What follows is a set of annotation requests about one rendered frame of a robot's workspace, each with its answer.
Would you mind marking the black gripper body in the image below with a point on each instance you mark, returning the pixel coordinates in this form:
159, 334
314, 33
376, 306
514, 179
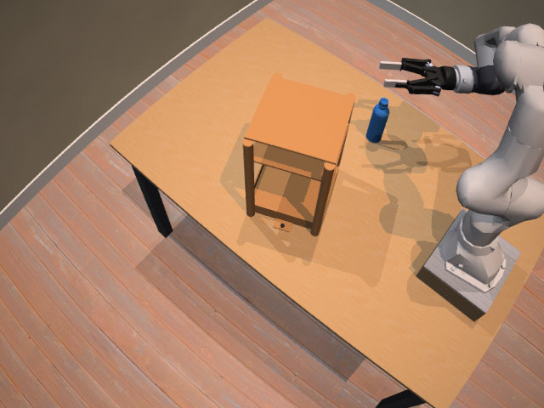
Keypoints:
447, 77

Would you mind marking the blue bottle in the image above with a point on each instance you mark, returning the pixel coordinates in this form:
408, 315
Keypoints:
378, 121

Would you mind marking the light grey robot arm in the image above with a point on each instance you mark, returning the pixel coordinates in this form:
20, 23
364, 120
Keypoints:
484, 188

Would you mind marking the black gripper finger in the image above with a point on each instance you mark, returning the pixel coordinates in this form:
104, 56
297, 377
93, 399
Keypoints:
418, 66
419, 86

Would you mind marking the brown wooden shelving unit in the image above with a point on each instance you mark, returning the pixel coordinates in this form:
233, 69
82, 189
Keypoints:
303, 121

